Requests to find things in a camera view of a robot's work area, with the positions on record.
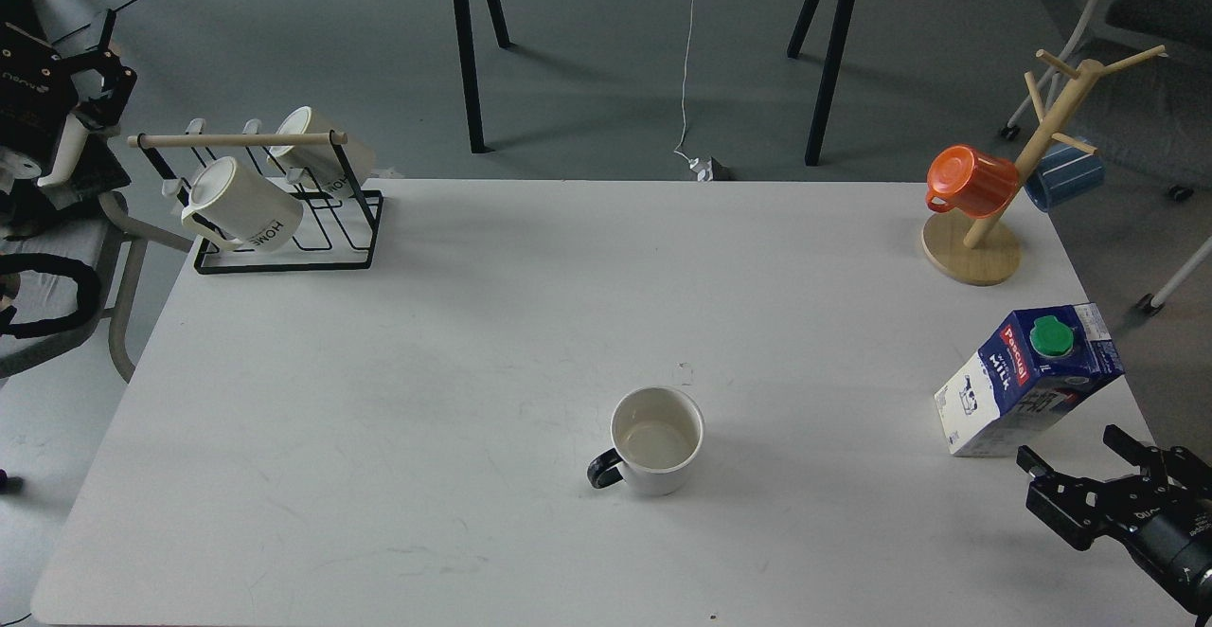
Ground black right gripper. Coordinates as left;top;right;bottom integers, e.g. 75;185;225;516
1016;424;1211;591

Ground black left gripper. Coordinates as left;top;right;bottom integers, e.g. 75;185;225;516
1;8;137;158

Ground blue white milk carton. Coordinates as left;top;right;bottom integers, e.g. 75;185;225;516
934;302;1124;457

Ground white mug black handle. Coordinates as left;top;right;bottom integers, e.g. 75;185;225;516
587;386;704;496

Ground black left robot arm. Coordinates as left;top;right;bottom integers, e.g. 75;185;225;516
2;8;137;340

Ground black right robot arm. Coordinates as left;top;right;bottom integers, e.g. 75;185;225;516
1016;424;1211;626

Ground blue cup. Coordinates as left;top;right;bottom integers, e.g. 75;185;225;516
1025;143;1107;212

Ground orange cup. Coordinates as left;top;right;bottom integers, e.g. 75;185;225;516
925;146;1019;220

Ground grey office chair left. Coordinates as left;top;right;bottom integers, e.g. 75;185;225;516
0;106;195;384

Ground cream mug front on rack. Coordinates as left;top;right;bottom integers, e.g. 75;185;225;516
179;156;303;251

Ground cream mug on rack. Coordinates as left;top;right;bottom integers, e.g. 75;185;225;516
179;156;303;251
269;106;377;200

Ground cream mug rear on rack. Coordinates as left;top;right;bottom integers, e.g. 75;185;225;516
269;106;377;200

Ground wooden mug tree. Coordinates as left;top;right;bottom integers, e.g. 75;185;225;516
921;45;1167;286

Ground black table legs left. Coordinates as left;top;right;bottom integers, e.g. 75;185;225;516
452;0;511;155

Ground black table legs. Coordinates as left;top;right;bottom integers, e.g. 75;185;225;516
785;0;856;167
452;0;511;155

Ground white chair right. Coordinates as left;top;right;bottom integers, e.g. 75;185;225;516
1001;0;1212;317

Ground white power plug adapter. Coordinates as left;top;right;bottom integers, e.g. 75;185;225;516
688;156;734;182

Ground black table legs right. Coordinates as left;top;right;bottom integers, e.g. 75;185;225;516
785;0;856;167

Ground black wire mug rack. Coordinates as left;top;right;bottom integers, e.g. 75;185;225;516
127;106;390;275

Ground white power cable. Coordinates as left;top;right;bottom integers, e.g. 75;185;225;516
673;0;708;164

